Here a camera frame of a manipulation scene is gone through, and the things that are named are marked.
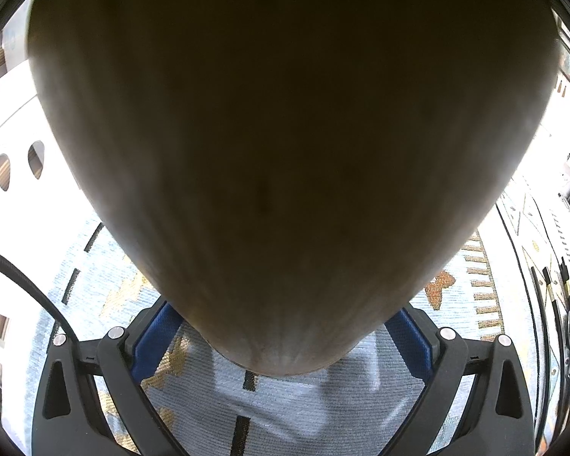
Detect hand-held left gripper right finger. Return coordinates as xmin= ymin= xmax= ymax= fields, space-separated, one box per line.
xmin=385 ymin=306 xmax=537 ymax=456

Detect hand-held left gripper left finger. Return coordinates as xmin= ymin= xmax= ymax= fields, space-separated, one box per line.
xmin=31 ymin=297 xmax=191 ymax=456

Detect bamboo utensil holder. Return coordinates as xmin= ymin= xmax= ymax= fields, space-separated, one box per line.
xmin=26 ymin=0 xmax=564 ymax=374

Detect blue patterned table mat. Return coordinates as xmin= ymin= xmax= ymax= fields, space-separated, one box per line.
xmin=28 ymin=218 xmax=570 ymax=456

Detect white wooden chair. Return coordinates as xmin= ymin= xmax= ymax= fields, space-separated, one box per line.
xmin=0 ymin=64 xmax=91 ymax=248

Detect black cable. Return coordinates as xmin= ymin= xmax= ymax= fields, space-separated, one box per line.
xmin=0 ymin=242 xmax=79 ymax=345

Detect hanging double picture frame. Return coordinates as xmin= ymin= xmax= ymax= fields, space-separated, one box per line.
xmin=557 ymin=23 xmax=570 ymax=100

